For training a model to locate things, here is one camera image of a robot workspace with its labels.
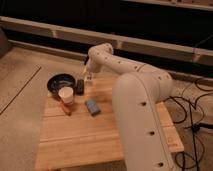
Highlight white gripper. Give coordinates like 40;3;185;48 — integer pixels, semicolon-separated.
82;57;100;76

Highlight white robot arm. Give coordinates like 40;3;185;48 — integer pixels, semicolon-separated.
86;43;177;171

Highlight dark ceramic bowl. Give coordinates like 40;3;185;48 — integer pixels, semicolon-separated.
47;73;76;94

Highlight dark brown small object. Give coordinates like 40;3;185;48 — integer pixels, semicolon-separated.
76;79;84;95

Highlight white paper cup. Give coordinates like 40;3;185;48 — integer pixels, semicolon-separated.
58;87;74;104

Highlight blue sponge block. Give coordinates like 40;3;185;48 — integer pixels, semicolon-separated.
85;99;101;116

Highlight wooden shelf rail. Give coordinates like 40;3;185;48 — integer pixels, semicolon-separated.
0;16;213;66

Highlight black floor cables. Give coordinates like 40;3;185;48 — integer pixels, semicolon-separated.
163;77;213;171

